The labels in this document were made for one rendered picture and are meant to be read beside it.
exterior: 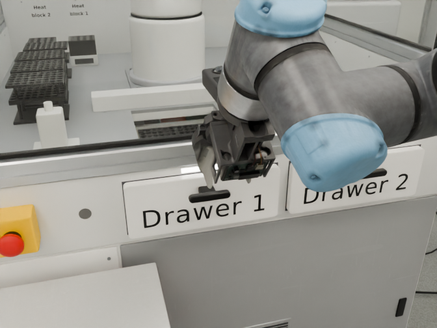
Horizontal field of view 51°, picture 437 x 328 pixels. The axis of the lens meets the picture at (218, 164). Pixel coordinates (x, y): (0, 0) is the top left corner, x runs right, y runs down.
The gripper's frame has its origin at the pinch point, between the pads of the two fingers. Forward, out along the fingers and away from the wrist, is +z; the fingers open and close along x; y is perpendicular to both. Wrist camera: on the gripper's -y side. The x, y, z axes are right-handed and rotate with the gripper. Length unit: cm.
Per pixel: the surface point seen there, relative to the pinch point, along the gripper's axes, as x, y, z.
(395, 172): 40.1, -0.8, 15.0
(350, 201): 30.5, 2.3, 19.5
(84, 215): -21.5, -1.7, 17.1
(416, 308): 94, 18, 110
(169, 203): -6.5, -1.0, 15.1
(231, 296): 6.0, 13.1, 37.9
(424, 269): 113, 3, 121
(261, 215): 11.2, 2.3, 19.6
